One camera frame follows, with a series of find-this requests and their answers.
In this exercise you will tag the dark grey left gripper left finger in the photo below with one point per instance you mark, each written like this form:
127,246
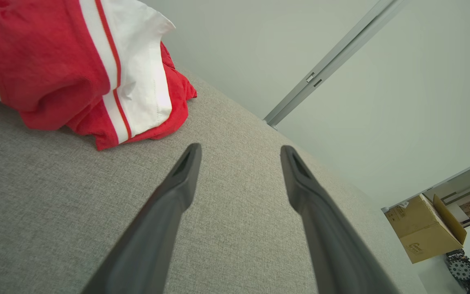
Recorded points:
149,241

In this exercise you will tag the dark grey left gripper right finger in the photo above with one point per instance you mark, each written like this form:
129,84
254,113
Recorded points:
333,245

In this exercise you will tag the red white basketball shorts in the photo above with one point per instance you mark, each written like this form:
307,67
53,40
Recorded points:
180,87

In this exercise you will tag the red white basketball jersey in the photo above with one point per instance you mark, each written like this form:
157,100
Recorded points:
43,61

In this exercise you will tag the black wheeled robot base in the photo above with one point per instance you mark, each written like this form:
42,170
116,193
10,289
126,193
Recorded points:
461,269

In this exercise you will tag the grey fabric sofa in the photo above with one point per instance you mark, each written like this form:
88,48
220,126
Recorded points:
235,228

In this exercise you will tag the brown cardboard box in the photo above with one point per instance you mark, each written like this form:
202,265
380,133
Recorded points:
422,228

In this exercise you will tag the grey metal partition frame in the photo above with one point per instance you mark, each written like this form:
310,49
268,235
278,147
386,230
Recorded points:
333,55

